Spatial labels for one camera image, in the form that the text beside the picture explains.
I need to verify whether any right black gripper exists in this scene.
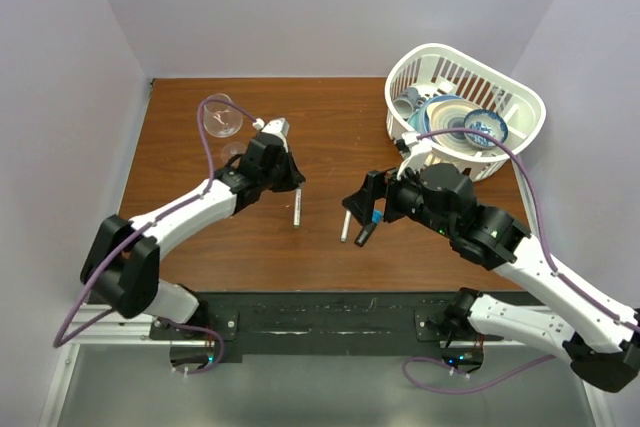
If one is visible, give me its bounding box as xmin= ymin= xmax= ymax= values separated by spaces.
xmin=342 ymin=157 xmax=454 ymax=238

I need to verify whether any blue marker cap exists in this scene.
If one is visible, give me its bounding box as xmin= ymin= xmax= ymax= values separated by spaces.
xmin=372 ymin=210 xmax=383 ymax=224

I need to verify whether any white pen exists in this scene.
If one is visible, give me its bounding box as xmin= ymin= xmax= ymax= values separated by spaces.
xmin=293 ymin=187 xmax=302 ymax=229
xmin=340 ymin=210 xmax=352 ymax=243

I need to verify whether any black marker pen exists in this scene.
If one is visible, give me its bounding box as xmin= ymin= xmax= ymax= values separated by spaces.
xmin=354 ymin=222 xmax=377 ymax=247

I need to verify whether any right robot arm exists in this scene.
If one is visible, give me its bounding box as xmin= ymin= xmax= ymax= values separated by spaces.
xmin=342 ymin=164 xmax=639 ymax=393

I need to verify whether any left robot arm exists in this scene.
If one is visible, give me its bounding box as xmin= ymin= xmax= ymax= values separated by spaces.
xmin=80 ymin=118 xmax=305 ymax=339

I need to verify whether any light blue plate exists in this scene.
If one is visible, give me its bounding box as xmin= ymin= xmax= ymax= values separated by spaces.
xmin=407 ymin=96 xmax=441 ymax=134

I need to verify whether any grey mug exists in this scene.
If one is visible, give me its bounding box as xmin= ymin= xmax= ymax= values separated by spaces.
xmin=393 ymin=87 xmax=426 ymax=119

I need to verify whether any beige blue plate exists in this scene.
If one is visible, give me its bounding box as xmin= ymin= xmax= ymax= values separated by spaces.
xmin=429 ymin=97 xmax=477 ymax=154

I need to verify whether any white plastic dish basket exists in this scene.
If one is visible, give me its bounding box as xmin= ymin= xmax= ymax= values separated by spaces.
xmin=384 ymin=43 xmax=546 ymax=154

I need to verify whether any blue patterned bowl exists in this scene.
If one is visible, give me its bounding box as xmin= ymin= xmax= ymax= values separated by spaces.
xmin=463 ymin=109 xmax=509 ymax=150

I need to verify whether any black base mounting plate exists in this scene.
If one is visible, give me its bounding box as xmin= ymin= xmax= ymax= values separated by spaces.
xmin=149 ymin=291 xmax=504 ymax=366

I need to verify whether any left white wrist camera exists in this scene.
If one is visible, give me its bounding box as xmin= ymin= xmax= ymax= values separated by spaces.
xmin=252 ymin=117 xmax=290 ymax=152

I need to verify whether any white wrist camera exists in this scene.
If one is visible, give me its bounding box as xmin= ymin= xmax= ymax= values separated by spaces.
xmin=252 ymin=117 xmax=290 ymax=152
xmin=394 ymin=131 xmax=432 ymax=180

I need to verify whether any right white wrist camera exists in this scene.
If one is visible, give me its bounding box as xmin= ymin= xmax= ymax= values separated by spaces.
xmin=394 ymin=131 xmax=432 ymax=180

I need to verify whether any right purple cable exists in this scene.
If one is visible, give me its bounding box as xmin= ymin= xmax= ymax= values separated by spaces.
xmin=403 ymin=127 xmax=640 ymax=394

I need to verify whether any purple cable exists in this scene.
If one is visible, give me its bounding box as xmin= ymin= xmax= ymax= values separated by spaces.
xmin=403 ymin=127 xmax=640 ymax=394
xmin=52 ymin=98 xmax=264 ymax=373

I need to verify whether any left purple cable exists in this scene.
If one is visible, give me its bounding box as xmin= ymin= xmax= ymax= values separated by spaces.
xmin=52 ymin=98 xmax=264 ymax=373

